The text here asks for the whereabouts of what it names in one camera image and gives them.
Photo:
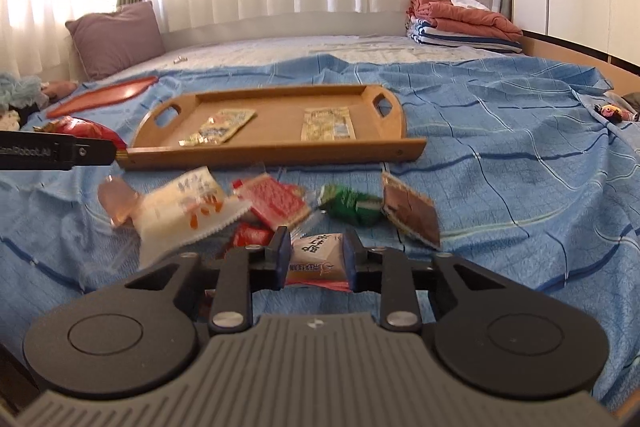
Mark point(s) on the light blue fluffy cloth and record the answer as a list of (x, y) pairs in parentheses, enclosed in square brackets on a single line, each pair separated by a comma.
[(20, 89)]

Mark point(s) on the long yellow snack packet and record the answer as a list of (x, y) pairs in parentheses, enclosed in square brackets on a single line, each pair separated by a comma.
[(327, 124)]

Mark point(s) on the green candy packet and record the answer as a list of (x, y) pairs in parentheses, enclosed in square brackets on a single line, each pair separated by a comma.
[(352, 204)]

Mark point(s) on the purple pillow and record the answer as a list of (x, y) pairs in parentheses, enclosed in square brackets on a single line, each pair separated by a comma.
[(117, 39)]

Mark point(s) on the white rice cracker packet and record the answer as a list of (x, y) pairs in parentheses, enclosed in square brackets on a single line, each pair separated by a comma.
[(185, 212)]

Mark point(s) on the brown chocolate biscuit packet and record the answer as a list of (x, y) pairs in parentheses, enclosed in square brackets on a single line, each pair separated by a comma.
[(410, 212)]

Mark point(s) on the red wafer packet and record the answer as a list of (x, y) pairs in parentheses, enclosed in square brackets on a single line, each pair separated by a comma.
[(272, 202)]

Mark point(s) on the dark cloth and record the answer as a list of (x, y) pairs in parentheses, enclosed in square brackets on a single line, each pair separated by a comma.
[(634, 99)]

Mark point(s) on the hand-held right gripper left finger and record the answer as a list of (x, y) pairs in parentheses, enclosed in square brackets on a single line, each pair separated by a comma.
[(281, 257)]

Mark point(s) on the small white pink packet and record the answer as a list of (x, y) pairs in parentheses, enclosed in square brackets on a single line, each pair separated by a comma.
[(315, 259)]

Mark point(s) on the white folded cloth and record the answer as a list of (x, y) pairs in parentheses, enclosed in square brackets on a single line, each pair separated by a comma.
[(465, 1)]

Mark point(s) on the red biscuit packet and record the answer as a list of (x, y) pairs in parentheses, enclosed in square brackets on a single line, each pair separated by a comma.
[(250, 237)]

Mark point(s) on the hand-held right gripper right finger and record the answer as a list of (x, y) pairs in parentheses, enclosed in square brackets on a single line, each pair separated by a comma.
[(354, 262)]

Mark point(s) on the crumpled yellow snack packet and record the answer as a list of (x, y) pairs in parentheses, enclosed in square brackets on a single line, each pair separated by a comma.
[(220, 127)]

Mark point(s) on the folded blankets pile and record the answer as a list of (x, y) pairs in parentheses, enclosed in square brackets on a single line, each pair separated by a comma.
[(465, 21)]

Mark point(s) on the small doll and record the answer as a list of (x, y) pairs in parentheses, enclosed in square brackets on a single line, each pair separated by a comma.
[(611, 111)]

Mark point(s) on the red chip bag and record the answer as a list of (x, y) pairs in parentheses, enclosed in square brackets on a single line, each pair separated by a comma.
[(87, 129)]

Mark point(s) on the wooden bed frame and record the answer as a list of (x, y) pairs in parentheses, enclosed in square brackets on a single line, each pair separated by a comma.
[(575, 52)]

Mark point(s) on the pale round pastry packet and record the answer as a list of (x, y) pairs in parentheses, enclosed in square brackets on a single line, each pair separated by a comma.
[(117, 202)]

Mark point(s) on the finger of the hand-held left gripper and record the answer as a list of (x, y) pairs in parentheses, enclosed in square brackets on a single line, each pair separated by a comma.
[(92, 152)]

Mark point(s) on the blue checked blanket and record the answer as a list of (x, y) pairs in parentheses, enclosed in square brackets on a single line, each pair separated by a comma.
[(500, 157)]

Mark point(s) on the folded blue striped blanket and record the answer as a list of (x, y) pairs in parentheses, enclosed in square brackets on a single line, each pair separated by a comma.
[(450, 38)]

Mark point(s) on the white quilted bed sheet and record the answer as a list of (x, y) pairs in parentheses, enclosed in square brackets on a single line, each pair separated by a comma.
[(300, 49)]

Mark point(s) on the red oval tray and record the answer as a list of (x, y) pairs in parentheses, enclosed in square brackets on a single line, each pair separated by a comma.
[(105, 94)]

